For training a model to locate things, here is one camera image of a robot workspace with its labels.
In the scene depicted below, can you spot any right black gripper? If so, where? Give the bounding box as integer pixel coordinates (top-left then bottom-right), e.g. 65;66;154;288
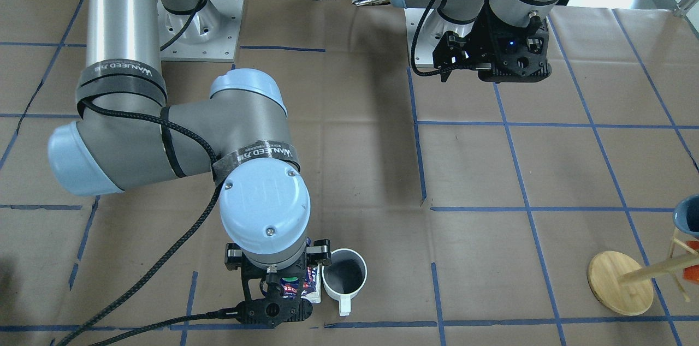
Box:
225;239;331;328

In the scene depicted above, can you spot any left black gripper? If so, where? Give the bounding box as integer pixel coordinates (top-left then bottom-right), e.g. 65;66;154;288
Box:
475;8;552;83

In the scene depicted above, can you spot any white mug with handle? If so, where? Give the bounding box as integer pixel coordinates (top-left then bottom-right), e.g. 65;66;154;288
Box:
322;248;368;317

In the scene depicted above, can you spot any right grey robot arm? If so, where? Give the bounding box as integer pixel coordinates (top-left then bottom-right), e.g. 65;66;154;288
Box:
48;0;330;329

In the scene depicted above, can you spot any blue mug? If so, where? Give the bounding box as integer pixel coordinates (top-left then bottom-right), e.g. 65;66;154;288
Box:
672;194;699;239

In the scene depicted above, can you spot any wooden mug tree stand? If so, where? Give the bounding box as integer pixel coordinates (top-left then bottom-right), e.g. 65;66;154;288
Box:
587;229;698;316

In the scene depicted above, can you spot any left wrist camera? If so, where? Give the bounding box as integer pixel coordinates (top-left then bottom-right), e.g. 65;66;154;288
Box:
433;31;475;82

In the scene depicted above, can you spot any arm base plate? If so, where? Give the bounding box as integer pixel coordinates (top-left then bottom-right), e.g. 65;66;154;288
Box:
404;8;474;68
160;0;245;63

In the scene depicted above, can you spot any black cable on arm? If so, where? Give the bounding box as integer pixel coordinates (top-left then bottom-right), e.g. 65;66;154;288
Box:
55;100;257;346

